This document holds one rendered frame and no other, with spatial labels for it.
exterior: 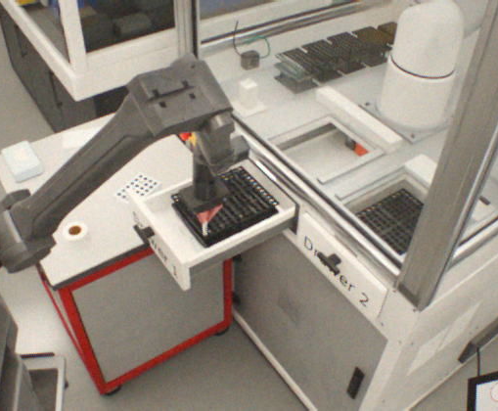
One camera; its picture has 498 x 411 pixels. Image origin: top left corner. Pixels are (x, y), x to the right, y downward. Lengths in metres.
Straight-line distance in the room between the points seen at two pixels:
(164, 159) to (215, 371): 0.85
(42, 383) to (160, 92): 0.55
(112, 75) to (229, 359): 1.16
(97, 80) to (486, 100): 1.45
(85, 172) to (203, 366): 1.49
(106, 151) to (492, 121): 0.55
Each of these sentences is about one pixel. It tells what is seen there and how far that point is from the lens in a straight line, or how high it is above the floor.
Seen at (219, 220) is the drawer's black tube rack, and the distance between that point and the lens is 1.33.
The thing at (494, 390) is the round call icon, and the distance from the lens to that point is 1.05.
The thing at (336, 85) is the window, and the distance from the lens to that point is 1.10.
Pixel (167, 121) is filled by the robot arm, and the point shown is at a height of 1.50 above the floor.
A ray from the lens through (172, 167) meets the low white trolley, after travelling 1.70.
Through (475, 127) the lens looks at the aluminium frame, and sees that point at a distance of 0.87.
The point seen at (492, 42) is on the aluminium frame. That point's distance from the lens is 0.82.
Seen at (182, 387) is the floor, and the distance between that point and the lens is 2.08.
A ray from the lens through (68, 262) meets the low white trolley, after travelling 1.48.
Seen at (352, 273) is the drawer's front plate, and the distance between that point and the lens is 1.25.
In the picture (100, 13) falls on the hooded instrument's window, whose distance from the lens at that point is 1.91.
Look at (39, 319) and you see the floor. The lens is 2.36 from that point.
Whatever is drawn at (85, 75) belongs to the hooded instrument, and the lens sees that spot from 1.96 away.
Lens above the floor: 1.86
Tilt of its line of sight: 44 degrees down
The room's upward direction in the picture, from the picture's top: 2 degrees clockwise
